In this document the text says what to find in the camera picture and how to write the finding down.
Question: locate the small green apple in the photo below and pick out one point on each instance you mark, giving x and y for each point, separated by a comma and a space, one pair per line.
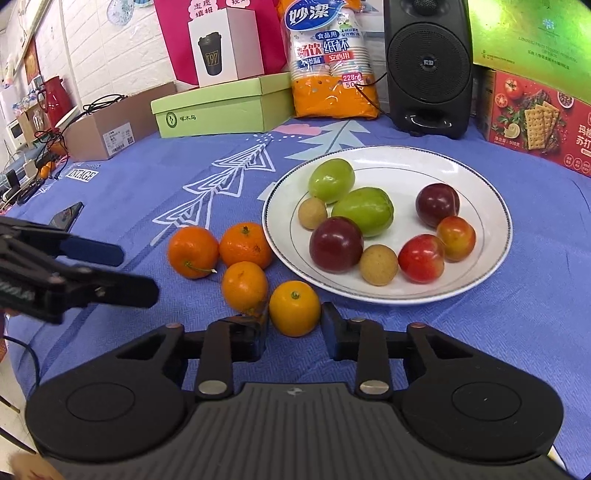
331, 180

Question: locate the orange paper cup package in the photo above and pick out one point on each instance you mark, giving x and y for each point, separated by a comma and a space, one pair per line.
330, 71

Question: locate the red yellow nectarine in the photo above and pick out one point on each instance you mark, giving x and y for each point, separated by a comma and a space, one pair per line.
458, 237

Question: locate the green gift box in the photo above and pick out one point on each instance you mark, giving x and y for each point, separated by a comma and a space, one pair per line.
545, 41

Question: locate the black speaker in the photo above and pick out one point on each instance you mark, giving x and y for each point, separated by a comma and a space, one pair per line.
429, 60

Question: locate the light green shoe box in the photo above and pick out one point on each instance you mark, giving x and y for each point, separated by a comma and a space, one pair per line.
254, 105

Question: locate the dark red plum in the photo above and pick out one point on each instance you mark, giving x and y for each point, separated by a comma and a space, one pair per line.
336, 246
436, 202

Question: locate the brown shipping carton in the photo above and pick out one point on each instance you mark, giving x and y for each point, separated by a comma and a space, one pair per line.
108, 131

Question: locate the red tomato fruit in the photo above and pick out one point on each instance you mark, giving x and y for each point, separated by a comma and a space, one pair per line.
422, 259

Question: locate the small tan longan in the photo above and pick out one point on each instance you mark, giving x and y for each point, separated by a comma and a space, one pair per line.
311, 213

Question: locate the red cracker box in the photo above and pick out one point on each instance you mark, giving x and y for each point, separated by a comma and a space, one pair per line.
529, 117

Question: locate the large green apple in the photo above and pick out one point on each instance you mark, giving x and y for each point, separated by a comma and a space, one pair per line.
370, 208

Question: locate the red kettle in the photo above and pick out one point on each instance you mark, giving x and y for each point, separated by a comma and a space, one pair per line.
54, 100

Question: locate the black smartphone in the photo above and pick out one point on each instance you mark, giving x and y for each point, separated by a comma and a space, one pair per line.
65, 219

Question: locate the white cup box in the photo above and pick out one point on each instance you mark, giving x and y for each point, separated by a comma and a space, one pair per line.
225, 45

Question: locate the yellow orange tangerine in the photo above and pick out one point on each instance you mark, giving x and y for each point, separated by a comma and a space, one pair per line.
295, 308

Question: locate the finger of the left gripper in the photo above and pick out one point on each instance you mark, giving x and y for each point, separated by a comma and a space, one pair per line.
115, 288
91, 251

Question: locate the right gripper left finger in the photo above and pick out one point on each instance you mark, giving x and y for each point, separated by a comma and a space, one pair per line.
230, 340

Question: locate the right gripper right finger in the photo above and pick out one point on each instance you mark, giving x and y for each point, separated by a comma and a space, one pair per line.
363, 341

